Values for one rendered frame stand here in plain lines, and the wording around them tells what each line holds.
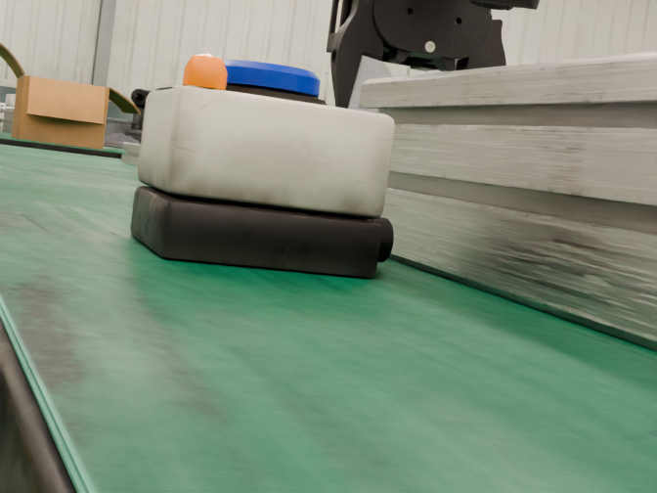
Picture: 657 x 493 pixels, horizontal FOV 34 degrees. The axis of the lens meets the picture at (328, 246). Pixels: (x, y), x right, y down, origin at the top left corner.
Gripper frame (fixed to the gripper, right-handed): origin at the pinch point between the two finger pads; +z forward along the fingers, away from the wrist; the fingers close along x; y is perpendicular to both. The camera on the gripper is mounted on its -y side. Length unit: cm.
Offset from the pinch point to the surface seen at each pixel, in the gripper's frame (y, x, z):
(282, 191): -20.6, 13.1, -0.7
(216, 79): -20.3, 15.9, -4.2
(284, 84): -18.6, 13.0, -4.5
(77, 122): 206, 1, -3
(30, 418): -40.3, 22.2, 2.4
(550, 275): -25.8, 5.1, 0.8
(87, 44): 1093, -76, -90
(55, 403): -40.6, 21.9, 2.1
